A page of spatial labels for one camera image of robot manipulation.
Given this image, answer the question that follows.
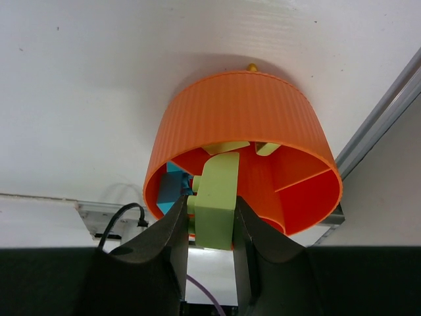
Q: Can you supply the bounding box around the teal lego brick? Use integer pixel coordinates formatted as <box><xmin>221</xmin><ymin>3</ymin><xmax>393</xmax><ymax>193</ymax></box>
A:
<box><xmin>157</xmin><ymin>161</ymin><xmax>193</xmax><ymax>215</ymax></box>

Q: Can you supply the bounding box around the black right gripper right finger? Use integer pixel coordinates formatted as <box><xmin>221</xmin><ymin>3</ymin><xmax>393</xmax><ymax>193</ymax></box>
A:
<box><xmin>233</xmin><ymin>197</ymin><xmax>324</xmax><ymax>315</ymax></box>

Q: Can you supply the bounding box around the orange round divided container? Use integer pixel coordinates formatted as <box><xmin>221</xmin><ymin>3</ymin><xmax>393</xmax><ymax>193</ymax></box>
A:
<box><xmin>143</xmin><ymin>70</ymin><xmax>343</xmax><ymax>235</ymax></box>

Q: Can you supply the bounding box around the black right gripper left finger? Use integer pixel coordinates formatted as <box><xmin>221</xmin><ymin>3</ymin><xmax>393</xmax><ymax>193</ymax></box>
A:
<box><xmin>75</xmin><ymin>197</ymin><xmax>189</xmax><ymax>315</ymax></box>

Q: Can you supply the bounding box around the aluminium frame rail right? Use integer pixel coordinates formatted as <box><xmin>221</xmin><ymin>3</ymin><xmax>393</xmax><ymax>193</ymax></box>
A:
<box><xmin>316</xmin><ymin>52</ymin><xmax>420</xmax><ymax>246</ymax></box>

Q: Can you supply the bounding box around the lime green studded lego brick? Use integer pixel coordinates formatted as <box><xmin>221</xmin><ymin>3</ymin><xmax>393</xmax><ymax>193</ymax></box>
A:
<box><xmin>202</xmin><ymin>141</ymin><xmax>250</xmax><ymax>155</ymax></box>

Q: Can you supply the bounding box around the black right base cable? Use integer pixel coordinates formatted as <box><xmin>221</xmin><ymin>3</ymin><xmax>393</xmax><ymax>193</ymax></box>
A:
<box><xmin>97</xmin><ymin>202</ymin><xmax>149</xmax><ymax>254</ymax></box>

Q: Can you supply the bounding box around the small yellow lego piece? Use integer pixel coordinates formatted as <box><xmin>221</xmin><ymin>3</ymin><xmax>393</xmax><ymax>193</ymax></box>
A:
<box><xmin>247</xmin><ymin>63</ymin><xmax>259</xmax><ymax>72</ymax></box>

